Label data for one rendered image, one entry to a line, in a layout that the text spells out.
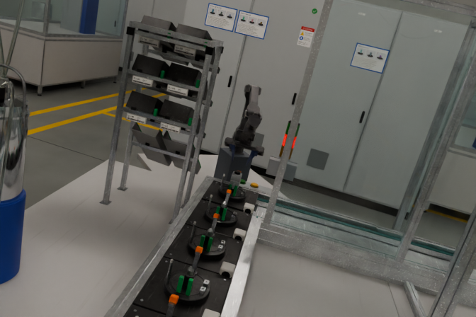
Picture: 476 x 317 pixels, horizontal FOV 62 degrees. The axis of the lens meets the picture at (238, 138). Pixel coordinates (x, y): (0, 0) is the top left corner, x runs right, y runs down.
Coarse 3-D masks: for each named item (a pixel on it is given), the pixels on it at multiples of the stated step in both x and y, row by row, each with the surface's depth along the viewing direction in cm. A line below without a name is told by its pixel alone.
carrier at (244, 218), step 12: (204, 204) 175; (216, 204) 177; (192, 216) 163; (204, 216) 165; (228, 216) 166; (240, 216) 172; (204, 228) 156; (216, 228) 158; (228, 228) 160; (240, 228) 162; (240, 240) 154
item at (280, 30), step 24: (264, 0) 453; (288, 0) 447; (312, 0) 441; (240, 24) 465; (264, 24) 459; (288, 24) 453; (312, 24) 447; (264, 48) 465; (288, 48) 459; (240, 72) 478; (264, 72) 471; (288, 72) 465; (240, 96) 485; (264, 96) 478; (288, 96) 471; (240, 120) 492; (264, 120) 484; (288, 120) 478; (264, 144) 491; (264, 168) 502
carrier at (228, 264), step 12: (192, 228) 154; (180, 240) 144; (192, 240) 142; (204, 240) 138; (216, 240) 146; (228, 240) 151; (168, 252) 135; (180, 252) 137; (192, 252) 138; (204, 252) 137; (216, 252) 139; (228, 252) 144; (192, 264) 132; (204, 264) 134; (216, 264) 135; (228, 264) 133; (228, 276) 130
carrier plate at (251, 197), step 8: (216, 184) 199; (224, 184) 201; (208, 192) 188; (216, 192) 190; (248, 192) 198; (256, 192) 201; (208, 200) 180; (216, 200) 182; (224, 200) 183; (248, 200) 189; (232, 208) 179; (240, 208) 180
